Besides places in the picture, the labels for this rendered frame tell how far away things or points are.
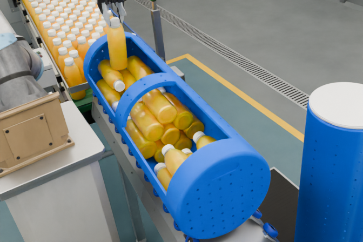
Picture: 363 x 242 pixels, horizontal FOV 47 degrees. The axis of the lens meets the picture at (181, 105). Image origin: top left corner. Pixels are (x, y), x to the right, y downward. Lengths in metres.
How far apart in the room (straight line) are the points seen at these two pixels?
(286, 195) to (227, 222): 1.26
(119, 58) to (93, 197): 0.55
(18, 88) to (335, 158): 1.05
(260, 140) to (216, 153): 1.97
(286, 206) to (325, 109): 0.96
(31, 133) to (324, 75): 2.92
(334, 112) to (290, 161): 1.36
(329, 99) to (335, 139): 0.16
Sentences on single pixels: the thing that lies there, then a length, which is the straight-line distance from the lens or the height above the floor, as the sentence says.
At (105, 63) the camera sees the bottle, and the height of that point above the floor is 1.13.
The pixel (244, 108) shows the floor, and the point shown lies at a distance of 3.29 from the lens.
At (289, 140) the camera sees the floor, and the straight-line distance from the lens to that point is 3.00.
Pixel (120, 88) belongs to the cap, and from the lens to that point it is 1.58.
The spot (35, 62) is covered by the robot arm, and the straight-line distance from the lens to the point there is 1.39.
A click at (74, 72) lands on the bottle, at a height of 1.04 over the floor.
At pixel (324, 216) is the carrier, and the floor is 0.59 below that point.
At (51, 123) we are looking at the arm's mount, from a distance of 1.21.
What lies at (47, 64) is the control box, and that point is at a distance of 1.87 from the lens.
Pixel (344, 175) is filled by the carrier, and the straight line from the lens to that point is 1.60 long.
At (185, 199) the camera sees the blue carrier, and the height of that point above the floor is 1.16.
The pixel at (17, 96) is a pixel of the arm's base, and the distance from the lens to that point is 1.21.
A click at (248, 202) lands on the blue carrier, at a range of 1.18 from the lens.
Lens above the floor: 1.91
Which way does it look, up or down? 35 degrees down
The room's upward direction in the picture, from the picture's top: 6 degrees counter-clockwise
